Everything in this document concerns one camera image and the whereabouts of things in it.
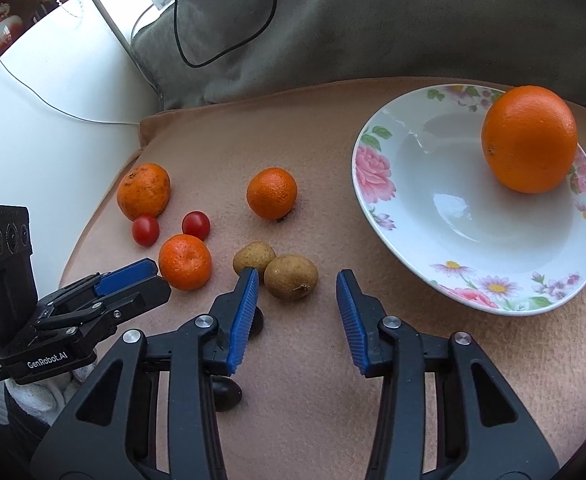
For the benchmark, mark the small tangerine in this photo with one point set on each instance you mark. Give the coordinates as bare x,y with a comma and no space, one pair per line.
271,193
185,262

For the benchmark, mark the white floral plate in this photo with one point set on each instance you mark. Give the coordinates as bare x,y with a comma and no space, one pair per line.
448,185

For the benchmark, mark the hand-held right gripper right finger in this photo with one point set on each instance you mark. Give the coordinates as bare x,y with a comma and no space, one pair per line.
353,325

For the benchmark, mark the red cherry tomato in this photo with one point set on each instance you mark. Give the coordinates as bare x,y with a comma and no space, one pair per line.
146,230
196,225

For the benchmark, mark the brown longan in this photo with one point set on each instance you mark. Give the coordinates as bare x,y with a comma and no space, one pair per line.
291,277
253,257

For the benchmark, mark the dark plum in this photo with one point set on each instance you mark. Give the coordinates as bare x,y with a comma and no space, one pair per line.
257,324

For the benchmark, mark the large spotted tangerine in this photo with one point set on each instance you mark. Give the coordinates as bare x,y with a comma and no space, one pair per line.
143,191

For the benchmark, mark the large smooth orange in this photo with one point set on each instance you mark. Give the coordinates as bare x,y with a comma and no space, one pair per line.
530,140

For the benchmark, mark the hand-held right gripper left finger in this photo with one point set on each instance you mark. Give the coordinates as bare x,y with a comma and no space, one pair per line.
243,320

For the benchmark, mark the red decorated vase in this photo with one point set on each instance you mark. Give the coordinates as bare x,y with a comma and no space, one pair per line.
3,35

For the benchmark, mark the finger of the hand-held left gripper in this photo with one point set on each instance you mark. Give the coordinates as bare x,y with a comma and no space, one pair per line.
125,274
143,295

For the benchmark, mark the grey blanket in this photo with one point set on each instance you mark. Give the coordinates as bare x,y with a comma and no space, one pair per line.
398,25

